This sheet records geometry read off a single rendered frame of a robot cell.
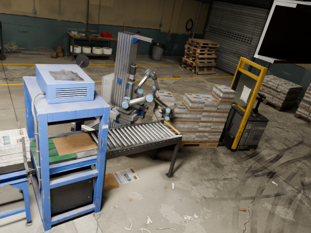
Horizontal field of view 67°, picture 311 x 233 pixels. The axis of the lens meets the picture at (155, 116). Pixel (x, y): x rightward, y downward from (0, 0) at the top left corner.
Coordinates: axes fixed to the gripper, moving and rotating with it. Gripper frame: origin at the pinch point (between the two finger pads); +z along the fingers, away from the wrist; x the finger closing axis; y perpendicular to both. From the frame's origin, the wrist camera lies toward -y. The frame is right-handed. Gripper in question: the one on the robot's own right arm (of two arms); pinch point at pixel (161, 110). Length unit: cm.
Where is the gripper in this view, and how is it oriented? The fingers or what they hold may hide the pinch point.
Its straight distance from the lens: 419.9
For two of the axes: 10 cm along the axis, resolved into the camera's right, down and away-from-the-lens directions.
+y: 1.8, -8.8, -4.4
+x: -9.6, -0.5, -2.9
